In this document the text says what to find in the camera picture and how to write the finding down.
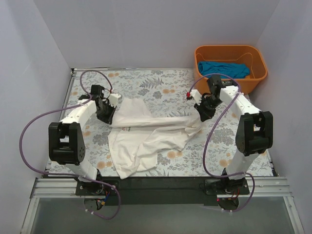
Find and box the white t shirt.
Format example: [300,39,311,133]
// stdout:
[108,98,203,179]

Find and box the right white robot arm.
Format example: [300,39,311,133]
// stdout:
[187,73,273,195]

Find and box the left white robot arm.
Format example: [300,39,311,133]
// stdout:
[48,85,121,195]

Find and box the floral table mat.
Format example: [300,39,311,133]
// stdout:
[48,69,273,177]

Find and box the blue t shirt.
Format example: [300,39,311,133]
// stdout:
[197,61,250,79]

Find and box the orange plastic basket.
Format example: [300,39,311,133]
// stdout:
[194,44,268,96]

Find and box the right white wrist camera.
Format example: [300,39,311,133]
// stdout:
[186,89,202,105]

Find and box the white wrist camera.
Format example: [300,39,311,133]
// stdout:
[108,93,122,108]
[186,89,202,105]

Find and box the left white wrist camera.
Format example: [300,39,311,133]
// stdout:
[108,93,122,108]

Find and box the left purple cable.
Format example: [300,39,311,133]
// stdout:
[19,70,121,220]

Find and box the purple cable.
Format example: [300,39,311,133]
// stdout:
[19,70,121,220]
[187,74,255,213]

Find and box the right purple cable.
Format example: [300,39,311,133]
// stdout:
[187,74,255,213]

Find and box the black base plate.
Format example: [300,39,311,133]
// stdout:
[76,177,251,206]

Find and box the aluminium frame rail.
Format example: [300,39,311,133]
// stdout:
[30,176,304,234]

